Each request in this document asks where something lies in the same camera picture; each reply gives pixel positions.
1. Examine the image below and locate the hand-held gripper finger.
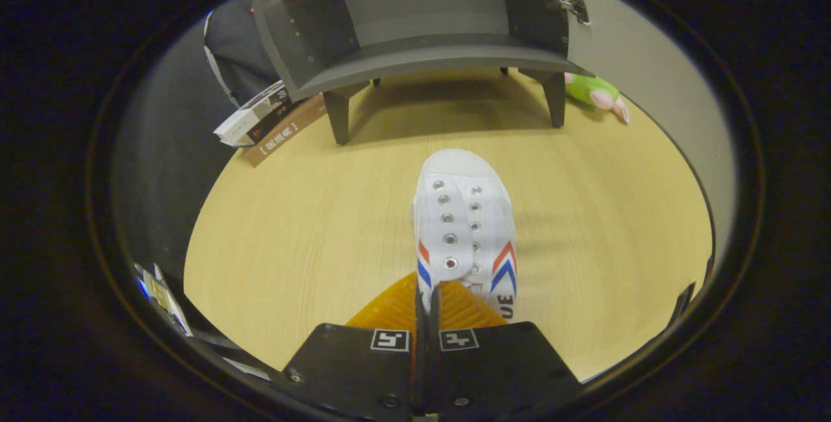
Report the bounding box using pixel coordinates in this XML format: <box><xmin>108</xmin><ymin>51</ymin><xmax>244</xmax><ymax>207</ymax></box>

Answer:
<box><xmin>280</xmin><ymin>271</ymin><xmax>429</xmax><ymax>422</ymax></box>
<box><xmin>428</xmin><ymin>280</ymin><xmax>582</xmax><ymax>420</ymax></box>

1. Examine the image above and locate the white canvas shoe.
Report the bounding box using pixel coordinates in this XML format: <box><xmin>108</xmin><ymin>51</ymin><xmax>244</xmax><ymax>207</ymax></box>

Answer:
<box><xmin>412</xmin><ymin>148</ymin><xmax>518</xmax><ymax>323</ymax></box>

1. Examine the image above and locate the grey shoe cabinet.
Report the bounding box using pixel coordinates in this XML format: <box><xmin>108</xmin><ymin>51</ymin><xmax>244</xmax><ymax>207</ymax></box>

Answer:
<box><xmin>252</xmin><ymin>0</ymin><xmax>593</xmax><ymax>145</ymax></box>

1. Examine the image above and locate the brown book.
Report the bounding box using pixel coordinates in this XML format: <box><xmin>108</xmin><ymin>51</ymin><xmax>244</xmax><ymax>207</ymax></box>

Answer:
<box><xmin>243</xmin><ymin>94</ymin><xmax>329</xmax><ymax>168</ymax></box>

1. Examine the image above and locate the green and pink plush toy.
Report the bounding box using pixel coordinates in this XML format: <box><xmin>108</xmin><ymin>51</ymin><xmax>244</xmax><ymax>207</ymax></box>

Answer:
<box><xmin>565</xmin><ymin>73</ymin><xmax>630</xmax><ymax>125</ymax></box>

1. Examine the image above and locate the black backdrop cloth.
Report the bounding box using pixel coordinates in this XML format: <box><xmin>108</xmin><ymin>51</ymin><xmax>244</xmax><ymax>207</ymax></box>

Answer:
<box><xmin>110</xmin><ymin>0</ymin><xmax>286</xmax><ymax>286</ymax></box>

